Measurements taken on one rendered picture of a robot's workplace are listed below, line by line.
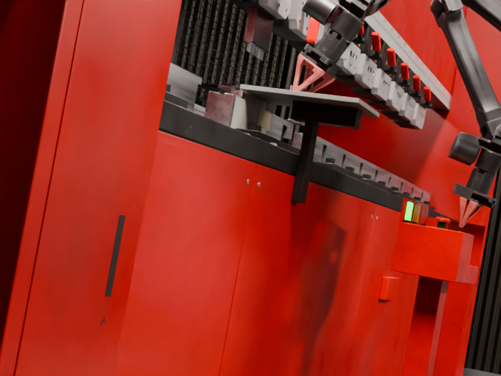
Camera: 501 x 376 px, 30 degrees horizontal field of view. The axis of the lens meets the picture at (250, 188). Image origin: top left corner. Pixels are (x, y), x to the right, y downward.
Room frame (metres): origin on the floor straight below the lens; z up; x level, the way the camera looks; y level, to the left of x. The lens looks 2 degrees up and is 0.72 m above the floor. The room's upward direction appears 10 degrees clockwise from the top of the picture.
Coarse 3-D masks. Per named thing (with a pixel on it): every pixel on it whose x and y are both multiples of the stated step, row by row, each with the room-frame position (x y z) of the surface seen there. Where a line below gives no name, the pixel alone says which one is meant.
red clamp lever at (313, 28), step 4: (312, 20) 2.17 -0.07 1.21; (312, 24) 2.17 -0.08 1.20; (316, 24) 2.17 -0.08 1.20; (308, 28) 2.18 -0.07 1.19; (312, 28) 2.17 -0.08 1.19; (316, 28) 2.17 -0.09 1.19; (308, 32) 2.18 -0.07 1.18; (312, 32) 2.17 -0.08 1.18; (316, 32) 2.17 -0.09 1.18; (308, 36) 2.18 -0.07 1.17; (312, 36) 2.17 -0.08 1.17; (316, 36) 2.18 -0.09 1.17; (308, 40) 2.18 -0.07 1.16; (312, 40) 2.17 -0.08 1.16; (316, 40) 2.18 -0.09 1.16
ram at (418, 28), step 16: (352, 0) 2.52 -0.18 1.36; (400, 0) 2.99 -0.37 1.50; (416, 0) 3.18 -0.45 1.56; (368, 16) 2.69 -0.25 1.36; (384, 16) 2.84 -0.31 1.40; (400, 16) 3.02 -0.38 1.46; (416, 16) 3.22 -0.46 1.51; (432, 16) 3.45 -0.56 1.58; (464, 16) 4.02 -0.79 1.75; (384, 32) 2.87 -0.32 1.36; (400, 32) 3.05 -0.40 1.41; (416, 32) 3.25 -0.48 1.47; (432, 32) 3.49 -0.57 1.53; (400, 48) 3.09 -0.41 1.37; (416, 48) 3.29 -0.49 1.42; (432, 48) 3.54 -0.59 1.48; (448, 48) 3.81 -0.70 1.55; (432, 64) 3.58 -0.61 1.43; (448, 64) 3.86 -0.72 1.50; (448, 80) 3.91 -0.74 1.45; (432, 96) 3.76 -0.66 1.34
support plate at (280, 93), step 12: (240, 84) 1.97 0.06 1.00; (264, 96) 2.03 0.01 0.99; (276, 96) 1.99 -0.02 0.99; (288, 96) 1.96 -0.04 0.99; (300, 96) 1.93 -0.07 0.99; (312, 96) 1.91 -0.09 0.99; (324, 96) 1.90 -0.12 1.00; (336, 96) 1.89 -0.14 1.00; (360, 108) 1.95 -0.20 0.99; (372, 108) 1.98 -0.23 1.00
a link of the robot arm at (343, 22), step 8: (336, 8) 1.99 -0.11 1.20; (344, 8) 1.98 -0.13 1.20; (344, 16) 1.98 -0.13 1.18; (352, 16) 1.97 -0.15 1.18; (360, 16) 2.00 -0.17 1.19; (336, 24) 1.99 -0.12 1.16; (344, 24) 1.98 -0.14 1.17; (352, 24) 1.98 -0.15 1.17; (360, 24) 1.98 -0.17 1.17; (336, 32) 1.99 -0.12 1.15; (344, 32) 1.98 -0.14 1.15; (352, 32) 1.98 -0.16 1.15; (352, 40) 2.01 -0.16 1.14
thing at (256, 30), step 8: (256, 8) 2.01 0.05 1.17; (248, 16) 2.02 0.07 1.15; (256, 16) 2.01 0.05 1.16; (264, 16) 2.05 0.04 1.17; (248, 24) 2.02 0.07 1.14; (256, 24) 2.02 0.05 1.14; (264, 24) 2.06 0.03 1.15; (272, 24) 2.10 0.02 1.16; (248, 32) 2.02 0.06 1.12; (256, 32) 2.03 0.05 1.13; (264, 32) 2.07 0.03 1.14; (248, 40) 2.02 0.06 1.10; (256, 40) 2.03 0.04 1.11; (264, 40) 2.07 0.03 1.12; (248, 48) 2.02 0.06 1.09; (256, 48) 2.07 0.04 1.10; (264, 48) 2.08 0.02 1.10; (256, 56) 2.07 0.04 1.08
